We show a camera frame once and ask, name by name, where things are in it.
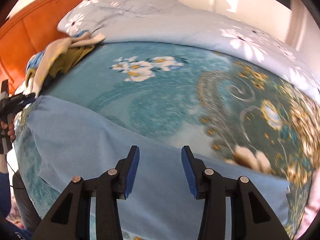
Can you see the blue fleece garment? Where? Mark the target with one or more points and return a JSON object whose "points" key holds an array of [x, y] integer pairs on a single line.
{"points": [[35, 61]]}

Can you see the olive knitted sweater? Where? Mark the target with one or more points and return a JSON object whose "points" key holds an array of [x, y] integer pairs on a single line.
{"points": [[70, 57]]}

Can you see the person's left forearm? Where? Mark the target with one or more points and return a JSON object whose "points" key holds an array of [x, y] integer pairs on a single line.
{"points": [[3, 192]]}

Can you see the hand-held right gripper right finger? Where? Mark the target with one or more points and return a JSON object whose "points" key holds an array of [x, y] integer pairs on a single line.
{"points": [[190, 172]]}

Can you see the person's left hand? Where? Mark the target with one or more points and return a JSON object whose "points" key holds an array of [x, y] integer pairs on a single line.
{"points": [[10, 131]]}

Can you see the beige fuzzy sweater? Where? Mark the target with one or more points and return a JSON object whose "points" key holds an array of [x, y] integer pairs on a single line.
{"points": [[50, 52]]}

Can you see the pink cloth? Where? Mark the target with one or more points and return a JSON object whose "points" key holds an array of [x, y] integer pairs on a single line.
{"points": [[311, 210]]}

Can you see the black round object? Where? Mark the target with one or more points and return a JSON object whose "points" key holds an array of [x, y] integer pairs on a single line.
{"points": [[25, 205]]}

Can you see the light blue garment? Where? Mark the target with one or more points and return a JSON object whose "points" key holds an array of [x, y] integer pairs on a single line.
{"points": [[87, 142]]}

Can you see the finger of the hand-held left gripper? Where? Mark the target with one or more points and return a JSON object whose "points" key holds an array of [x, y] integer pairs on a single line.
{"points": [[25, 100]]}

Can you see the teal floral blanket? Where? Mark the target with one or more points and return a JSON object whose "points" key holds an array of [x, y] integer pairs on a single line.
{"points": [[162, 100]]}

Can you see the light blue daisy pillow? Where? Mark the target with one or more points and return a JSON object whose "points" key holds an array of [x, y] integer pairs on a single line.
{"points": [[82, 20]]}

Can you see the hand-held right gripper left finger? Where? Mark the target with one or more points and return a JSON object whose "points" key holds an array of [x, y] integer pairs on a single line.
{"points": [[132, 170]]}

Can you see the orange wooden headboard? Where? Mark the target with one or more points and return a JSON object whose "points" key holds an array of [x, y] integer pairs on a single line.
{"points": [[32, 25]]}

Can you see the light blue daisy quilt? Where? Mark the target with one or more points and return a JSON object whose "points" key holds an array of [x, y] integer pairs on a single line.
{"points": [[187, 25]]}

